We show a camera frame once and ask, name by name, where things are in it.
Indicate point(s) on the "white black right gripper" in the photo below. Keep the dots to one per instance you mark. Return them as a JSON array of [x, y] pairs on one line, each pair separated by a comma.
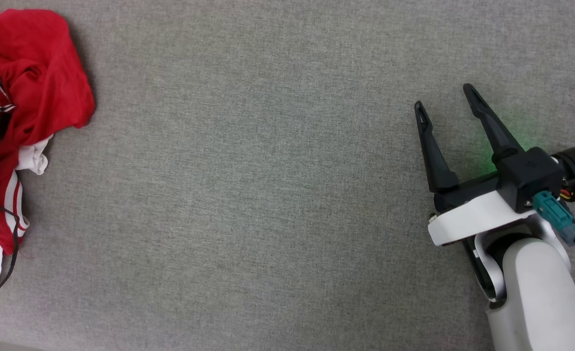
[[472, 217]]

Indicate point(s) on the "red and white jersey garment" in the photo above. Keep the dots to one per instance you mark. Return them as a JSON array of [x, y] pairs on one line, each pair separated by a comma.
[[34, 73]]

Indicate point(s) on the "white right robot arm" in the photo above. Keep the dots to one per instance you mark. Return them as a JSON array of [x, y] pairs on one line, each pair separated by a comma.
[[536, 297]]

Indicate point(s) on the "grey fabric sofa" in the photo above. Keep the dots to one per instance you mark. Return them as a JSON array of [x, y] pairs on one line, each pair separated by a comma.
[[248, 195]]

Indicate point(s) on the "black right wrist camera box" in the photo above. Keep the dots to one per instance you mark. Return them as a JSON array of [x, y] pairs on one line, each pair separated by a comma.
[[528, 175]]

